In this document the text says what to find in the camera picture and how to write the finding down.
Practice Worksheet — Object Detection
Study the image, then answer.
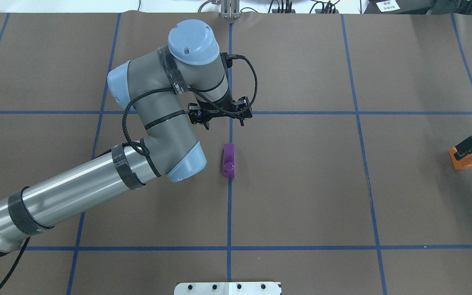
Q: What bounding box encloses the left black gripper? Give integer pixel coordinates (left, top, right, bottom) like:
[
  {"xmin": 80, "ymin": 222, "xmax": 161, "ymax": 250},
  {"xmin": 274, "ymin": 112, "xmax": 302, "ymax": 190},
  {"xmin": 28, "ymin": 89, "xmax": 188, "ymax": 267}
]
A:
[{"xmin": 188, "ymin": 96, "xmax": 253, "ymax": 129}]

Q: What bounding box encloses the orange trapezoid block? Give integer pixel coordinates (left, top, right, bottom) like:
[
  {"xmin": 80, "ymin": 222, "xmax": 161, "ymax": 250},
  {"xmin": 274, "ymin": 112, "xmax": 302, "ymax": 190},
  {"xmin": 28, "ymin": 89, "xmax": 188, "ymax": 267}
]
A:
[{"xmin": 448, "ymin": 147, "xmax": 472, "ymax": 170}]

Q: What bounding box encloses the purple trapezoid block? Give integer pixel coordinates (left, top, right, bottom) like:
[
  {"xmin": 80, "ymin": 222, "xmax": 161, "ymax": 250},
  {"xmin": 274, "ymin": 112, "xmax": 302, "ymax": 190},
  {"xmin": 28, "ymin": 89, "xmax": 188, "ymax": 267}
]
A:
[{"xmin": 222, "ymin": 144, "xmax": 236, "ymax": 179}]

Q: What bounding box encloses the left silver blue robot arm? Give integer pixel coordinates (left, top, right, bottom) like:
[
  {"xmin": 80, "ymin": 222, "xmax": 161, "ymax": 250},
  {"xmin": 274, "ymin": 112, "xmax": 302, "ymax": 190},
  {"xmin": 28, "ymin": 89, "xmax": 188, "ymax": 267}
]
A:
[{"xmin": 0, "ymin": 19, "xmax": 256, "ymax": 257}]

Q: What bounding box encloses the aluminium frame post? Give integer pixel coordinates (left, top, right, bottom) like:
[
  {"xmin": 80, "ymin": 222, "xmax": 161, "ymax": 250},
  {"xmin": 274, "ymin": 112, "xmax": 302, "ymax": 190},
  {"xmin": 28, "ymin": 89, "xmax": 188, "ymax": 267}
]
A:
[{"xmin": 218, "ymin": 0, "xmax": 241, "ymax": 19}]

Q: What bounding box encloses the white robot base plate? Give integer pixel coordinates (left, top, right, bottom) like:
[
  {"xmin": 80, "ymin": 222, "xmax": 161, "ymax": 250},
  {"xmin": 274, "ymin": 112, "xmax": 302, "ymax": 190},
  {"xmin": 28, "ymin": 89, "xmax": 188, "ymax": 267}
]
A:
[{"xmin": 174, "ymin": 281, "xmax": 282, "ymax": 295}]

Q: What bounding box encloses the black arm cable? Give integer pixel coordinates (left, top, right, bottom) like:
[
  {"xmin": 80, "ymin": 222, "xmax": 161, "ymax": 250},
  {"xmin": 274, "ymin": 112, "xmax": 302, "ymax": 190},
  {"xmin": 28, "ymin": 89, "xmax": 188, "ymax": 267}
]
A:
[{"xmin": 0, "ymin": 53, "xmax": 259, "ymax": 295}]

